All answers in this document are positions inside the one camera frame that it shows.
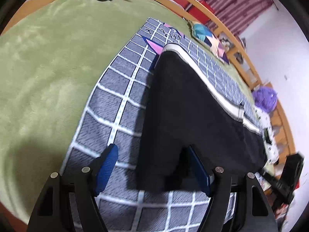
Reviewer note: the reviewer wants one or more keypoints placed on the green fleece blanket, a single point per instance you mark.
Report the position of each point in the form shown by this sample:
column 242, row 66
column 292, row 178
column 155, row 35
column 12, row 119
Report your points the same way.
column 50, row 63

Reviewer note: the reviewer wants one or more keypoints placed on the white spotted storage box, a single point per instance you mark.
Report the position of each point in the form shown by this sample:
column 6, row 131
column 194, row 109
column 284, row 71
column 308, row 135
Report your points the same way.
column 268, row 140

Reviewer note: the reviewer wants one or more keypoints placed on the red chair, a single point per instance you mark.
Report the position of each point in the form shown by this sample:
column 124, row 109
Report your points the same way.
column 192, row 10

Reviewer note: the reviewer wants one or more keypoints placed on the grey checked star bedsheet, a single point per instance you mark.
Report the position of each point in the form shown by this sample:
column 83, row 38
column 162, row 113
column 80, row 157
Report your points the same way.
column 114, row 113

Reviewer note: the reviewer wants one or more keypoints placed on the red striped curtain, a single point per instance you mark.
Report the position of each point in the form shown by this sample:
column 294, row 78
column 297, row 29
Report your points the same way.
column 231, row 2

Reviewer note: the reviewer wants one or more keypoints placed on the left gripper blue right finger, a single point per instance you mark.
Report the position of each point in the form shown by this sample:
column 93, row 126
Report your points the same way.
column 204, row 177

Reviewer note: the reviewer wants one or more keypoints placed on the colourful geometric pillow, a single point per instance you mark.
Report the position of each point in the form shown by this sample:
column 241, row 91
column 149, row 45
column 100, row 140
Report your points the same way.
column 204, row 35

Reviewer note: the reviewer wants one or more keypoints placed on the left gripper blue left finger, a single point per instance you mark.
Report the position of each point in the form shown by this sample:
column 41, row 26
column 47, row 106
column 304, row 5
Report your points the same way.
column 102, row 168

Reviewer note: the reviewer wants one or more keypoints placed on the purple fluffy plush toy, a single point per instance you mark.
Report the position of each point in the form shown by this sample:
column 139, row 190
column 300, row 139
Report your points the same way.
column 265, row 98

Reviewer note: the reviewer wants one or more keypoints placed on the black pants with white stripe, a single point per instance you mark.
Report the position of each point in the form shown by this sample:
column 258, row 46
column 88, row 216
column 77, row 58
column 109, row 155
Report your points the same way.
column 183, row 109

